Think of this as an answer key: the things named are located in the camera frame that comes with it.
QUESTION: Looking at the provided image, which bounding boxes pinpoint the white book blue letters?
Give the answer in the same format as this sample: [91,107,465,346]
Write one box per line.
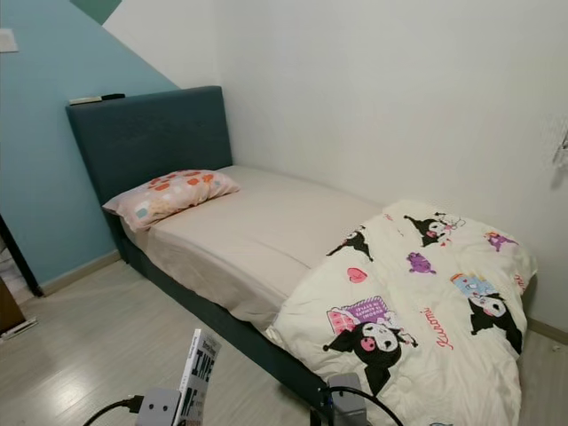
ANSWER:
[177,328,223,426]

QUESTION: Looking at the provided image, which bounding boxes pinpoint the pink pillow orange spots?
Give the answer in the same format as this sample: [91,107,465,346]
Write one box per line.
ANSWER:
[102,169,242,233]

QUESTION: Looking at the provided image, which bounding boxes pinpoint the cream cartoon print quilt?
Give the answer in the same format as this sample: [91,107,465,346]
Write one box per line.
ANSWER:
[266,199,538,426]

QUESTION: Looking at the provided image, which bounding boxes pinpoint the cream mattress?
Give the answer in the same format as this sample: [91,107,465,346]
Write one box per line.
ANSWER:
[120,164,387,331]

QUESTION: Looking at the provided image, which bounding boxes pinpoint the brown wooden nightstand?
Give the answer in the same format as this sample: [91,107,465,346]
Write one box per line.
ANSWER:
[0,280,26,336]

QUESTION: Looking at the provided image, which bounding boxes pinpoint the blue grey upholstered headboard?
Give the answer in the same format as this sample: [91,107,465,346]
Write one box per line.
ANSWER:
[66,85,233,209]

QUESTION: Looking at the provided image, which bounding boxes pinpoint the white blind wand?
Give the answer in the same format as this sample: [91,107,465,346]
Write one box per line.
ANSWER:
[552,124,568,171]

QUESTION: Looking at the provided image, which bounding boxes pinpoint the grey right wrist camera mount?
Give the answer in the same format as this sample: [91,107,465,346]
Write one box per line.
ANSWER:
[327,373,372,426]

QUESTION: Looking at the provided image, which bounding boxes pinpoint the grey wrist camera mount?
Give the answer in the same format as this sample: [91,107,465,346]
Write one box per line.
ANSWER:
[138,388,183,426]
[327,373,372,426]

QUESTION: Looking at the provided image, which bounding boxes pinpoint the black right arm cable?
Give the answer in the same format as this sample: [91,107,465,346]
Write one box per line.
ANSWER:
[328,386,405,426]

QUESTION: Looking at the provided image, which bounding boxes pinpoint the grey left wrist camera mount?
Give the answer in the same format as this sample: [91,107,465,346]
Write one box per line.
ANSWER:
[138,388,183,426]

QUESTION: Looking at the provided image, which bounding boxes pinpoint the white wall switch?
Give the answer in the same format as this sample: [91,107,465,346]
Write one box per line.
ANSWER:
[0,28,19,54]

